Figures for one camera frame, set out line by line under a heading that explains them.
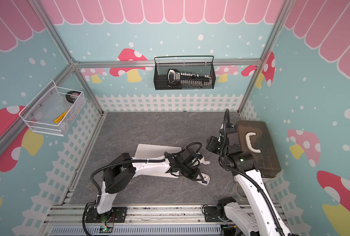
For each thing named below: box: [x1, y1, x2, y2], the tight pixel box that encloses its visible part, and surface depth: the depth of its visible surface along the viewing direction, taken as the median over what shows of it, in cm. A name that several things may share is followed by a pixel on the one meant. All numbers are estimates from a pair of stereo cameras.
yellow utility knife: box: [53, 109, 69, 124], surface depth 73 cm
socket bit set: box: [167, 69, 213, 88], surface depth 91 cm
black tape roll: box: [65, 90, 82, 104], surface depth 82 cm
